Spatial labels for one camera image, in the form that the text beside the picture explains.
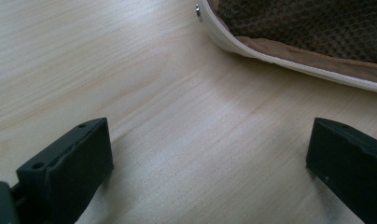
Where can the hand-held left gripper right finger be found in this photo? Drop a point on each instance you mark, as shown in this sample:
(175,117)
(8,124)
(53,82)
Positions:
(351,161)

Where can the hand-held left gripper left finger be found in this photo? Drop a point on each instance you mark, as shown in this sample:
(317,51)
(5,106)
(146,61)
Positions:
(68,168)

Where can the brown mesh pouch white trim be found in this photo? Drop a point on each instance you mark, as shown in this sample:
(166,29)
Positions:
(301,31)

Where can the silver metal zipper pull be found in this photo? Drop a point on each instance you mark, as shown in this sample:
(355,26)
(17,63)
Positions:
(198,13)

